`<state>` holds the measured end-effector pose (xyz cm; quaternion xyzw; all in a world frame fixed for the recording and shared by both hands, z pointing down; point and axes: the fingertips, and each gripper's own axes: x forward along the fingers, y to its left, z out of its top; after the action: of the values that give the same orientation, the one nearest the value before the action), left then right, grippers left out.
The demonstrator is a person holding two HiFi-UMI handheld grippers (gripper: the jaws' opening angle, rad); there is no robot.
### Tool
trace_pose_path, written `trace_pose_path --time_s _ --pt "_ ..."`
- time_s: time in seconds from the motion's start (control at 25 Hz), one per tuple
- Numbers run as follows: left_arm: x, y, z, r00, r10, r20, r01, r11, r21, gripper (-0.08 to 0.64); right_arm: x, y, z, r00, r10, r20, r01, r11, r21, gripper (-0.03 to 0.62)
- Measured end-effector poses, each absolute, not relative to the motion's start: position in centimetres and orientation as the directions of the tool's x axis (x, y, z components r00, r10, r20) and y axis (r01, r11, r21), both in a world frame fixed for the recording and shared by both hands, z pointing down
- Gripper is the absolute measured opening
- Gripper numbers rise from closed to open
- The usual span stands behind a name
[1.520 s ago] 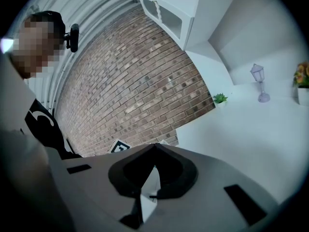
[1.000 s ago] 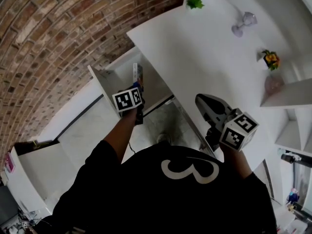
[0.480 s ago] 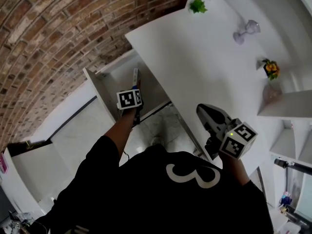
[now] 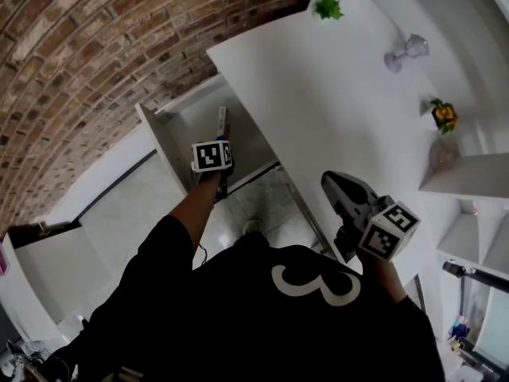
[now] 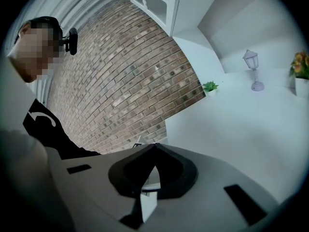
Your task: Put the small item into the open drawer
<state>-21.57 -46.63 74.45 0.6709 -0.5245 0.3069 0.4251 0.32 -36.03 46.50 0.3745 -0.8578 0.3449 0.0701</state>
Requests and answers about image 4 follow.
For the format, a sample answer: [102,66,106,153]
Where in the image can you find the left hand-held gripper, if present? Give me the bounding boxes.
[190,140,236,201]

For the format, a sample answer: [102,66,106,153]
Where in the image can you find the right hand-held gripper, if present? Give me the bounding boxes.
[321,170,422,263]

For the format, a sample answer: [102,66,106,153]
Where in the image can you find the white and blue box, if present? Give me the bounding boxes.
[216,106,229,141]

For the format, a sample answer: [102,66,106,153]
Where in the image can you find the white drawer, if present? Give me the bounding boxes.
[134,73,282,205]

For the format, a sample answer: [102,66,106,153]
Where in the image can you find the person's left forearm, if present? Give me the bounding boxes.
[165,170,224,251]

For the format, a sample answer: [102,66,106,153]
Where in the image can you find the person's right forearm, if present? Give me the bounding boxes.
[359,251,407,304]

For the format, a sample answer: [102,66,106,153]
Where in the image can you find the white low cabinet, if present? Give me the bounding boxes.
[206,0,439,279]

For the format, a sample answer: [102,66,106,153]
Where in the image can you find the person's light shoe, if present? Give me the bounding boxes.
[238,219,266,246]

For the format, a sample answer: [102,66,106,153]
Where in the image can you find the yellow flower pot plant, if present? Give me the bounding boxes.
[429,98,460,136]

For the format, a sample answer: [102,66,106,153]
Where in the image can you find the white shelving unit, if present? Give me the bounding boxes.
[360,0,509,279]

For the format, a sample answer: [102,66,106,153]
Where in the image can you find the person's black shirt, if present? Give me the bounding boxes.
[50,214,447,382]

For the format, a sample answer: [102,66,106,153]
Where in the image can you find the black pole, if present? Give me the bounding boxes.
[442,261,509,293]

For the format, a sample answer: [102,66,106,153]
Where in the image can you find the small green plant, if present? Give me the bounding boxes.
[313,0,345,21]

